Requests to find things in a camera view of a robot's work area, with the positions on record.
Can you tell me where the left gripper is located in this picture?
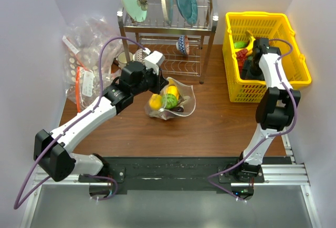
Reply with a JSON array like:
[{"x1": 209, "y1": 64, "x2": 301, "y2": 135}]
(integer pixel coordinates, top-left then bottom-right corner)
[{"x1": 131, "y1": 65, "x2": 169, "y2": 96}]

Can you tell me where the yellow toy lemon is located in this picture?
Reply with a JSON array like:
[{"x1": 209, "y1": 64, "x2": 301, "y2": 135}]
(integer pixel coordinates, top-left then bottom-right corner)
[{"x1": 149, "y1": 94, "x2": 162, "y2": 110}]

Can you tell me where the yellow toy pepper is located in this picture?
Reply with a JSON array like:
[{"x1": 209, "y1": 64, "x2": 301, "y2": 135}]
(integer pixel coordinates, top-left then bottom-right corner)
[{"x1": 166, "y1": 85, "x2": 180, "y2": 100}]

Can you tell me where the green toy lime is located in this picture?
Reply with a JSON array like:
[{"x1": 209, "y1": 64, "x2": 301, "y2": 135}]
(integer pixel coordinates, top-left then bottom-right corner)
[{"x1": 162, "y1": 94, "x2": 178, "y2": 110}]

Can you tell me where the clear zip top bag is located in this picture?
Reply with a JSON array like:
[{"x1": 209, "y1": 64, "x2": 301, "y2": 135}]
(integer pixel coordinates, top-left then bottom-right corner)
[{"x1": 144, "y1": 77, "x2": 196, "y2": 120}]

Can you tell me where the purple toy eggplant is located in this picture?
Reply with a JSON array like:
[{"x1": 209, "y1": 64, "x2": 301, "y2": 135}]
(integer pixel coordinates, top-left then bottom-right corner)
[{"x1": 171, "y1": 107, "x2": 184, "y2": 113}]

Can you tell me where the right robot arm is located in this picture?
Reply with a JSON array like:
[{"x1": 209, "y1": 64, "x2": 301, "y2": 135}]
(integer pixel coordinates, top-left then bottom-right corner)
[{"x1": 231, "y1": 38, "x2": 301, "y2": 182}]

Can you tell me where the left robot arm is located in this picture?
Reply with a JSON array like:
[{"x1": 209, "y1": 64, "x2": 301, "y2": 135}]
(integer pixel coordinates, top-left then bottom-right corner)
[{"x1": 34, "y1": 60, "x2": 169, "y2": 182}]

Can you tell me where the orange zipper bag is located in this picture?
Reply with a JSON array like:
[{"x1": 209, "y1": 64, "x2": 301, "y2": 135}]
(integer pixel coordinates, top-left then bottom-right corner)
[{"x1": 65, "y1": 66, "x2": 120, "y2": 113}]

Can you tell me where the red toy lobster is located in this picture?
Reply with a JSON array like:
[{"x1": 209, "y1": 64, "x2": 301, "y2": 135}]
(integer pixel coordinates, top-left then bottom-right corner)
[{"x1": 236, "y1": 48, "x2": 248, "y2": 67}]

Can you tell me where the yellow toy banana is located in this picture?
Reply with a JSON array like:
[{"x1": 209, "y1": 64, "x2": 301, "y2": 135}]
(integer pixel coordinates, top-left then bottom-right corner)
[{"x1": 245, "y1": 30, "x2": 256, "y2": 56}]

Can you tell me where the green toy fruit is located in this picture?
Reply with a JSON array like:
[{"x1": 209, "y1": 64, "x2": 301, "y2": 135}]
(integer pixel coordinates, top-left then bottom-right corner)
[{"x1": 234, "y1": 41, "x2": 248, "y2": 49}]

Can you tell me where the grey patterned bowl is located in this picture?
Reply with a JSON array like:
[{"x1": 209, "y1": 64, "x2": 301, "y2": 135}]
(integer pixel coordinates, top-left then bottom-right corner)
[{"x1": 132, "y1": 48, "x2": 147, "y2": 64}]

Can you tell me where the cream enamel mug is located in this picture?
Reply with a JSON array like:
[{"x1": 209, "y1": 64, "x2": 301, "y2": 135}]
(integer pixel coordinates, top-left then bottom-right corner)
[{"x1": 116, "y1": 52, "x2": 128, "y2": 69}]

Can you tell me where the blue patterned bowl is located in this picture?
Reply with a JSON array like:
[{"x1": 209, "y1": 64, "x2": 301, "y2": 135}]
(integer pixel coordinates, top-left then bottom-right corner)
[{"x1": 176, "y1": 35, "x2": 190, "y2": 56}]

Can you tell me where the metal dish rack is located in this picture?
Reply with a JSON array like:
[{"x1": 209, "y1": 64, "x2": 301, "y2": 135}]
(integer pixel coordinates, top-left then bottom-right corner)
[{"x1": 117, "y1": 0, "x2": 219, "y2": 84}]

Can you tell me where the yellow plastic basket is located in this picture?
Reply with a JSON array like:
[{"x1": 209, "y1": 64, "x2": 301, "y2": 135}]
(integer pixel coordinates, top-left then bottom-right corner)
[{"x1": 223, "y1": 12, "x2": 312, "y2": 103}]

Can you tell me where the pile of clear bags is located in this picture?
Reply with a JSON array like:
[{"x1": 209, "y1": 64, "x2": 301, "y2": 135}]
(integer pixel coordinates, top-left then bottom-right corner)
[{"x1": 62, "y1": 15, "x2": 118, "y2": 87}]

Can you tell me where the teal blue plate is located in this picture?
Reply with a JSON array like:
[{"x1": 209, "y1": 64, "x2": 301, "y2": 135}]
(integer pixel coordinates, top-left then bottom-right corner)
[{"x1": 176, "y1": 0, "x2": 198, "y2": 26}]

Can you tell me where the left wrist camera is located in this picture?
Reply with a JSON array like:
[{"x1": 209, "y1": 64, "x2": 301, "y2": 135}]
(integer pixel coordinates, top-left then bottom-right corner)
[{"x1": 144, "y1": 51, "x2": 165, "y2": 75}]

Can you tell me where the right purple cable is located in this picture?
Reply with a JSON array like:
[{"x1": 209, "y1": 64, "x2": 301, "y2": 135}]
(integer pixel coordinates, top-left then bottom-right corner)
[{"x1": 208, "y1": 38, "x2": 299, "y2": 203}]

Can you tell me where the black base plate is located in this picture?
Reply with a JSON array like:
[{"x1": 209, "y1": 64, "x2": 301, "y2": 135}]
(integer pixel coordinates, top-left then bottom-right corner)
[{"x1": 78, "y1": 156, "x2": 266, "y2": 196}]

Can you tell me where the aluminium frame rail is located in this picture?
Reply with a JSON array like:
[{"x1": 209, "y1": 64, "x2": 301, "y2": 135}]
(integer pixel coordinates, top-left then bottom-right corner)
[{"x1": 21, "y1": 136, "x2": 322, "y2": 227}]

